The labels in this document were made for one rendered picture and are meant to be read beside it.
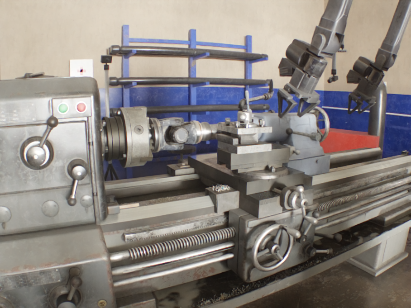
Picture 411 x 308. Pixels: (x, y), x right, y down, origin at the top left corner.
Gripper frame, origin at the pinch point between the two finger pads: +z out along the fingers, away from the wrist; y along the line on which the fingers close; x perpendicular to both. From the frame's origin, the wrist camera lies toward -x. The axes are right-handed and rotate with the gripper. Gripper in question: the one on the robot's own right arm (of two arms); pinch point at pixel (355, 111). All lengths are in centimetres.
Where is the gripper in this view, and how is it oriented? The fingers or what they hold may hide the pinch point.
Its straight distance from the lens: 135.4
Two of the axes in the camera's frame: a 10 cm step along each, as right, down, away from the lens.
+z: -3.0, 7.7, 5.6
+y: -8.0, 1.2, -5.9
